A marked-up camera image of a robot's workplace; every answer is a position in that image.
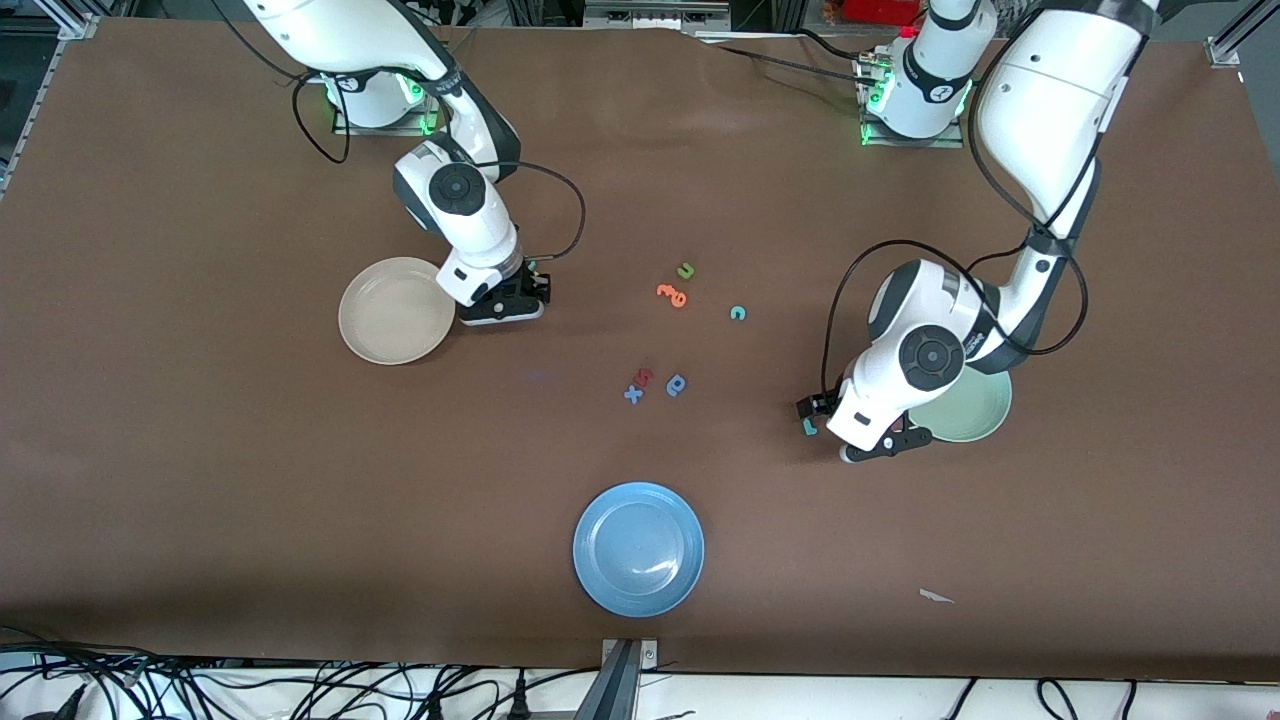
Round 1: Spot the beige brown plate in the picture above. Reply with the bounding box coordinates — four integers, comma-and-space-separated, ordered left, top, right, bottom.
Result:
338, 257, 459, 366

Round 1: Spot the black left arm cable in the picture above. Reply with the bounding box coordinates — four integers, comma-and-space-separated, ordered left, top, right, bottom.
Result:
821, 60, 1091, 401

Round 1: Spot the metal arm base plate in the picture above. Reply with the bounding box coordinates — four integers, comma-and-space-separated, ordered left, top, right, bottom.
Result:
857, 55, 967, 150
330, 75, 442, 137

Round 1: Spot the black base power cable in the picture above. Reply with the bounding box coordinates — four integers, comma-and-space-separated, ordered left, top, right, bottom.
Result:
715, 28, 876, 86

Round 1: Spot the red box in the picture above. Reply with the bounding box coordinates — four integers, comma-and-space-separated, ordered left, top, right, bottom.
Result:
840, 0, 926, 26

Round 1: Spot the light green plate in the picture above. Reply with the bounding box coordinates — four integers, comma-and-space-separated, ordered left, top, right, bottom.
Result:
905, 365, 1013, 444

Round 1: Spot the grey metal rack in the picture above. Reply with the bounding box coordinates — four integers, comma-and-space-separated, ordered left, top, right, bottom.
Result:
583, 0, 732, 32

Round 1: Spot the brown paper table cover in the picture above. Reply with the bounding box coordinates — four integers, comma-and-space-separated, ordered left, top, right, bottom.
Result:
0, 15, 1280, 683

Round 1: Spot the blue plate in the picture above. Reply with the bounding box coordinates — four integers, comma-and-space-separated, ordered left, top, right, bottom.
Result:
572, 482, 705, 618

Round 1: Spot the silver aluminium frame profile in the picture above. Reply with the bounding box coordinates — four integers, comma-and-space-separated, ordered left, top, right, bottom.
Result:
30, 0, 103, 41
1205, 0, 1280, 69

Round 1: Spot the grey aluminium profile with bracket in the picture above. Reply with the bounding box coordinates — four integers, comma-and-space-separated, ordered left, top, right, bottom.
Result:
575, 638, 661, 720

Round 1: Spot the looped black cable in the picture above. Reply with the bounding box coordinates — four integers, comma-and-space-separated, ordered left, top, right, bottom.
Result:
1035, 678, 1083, 720

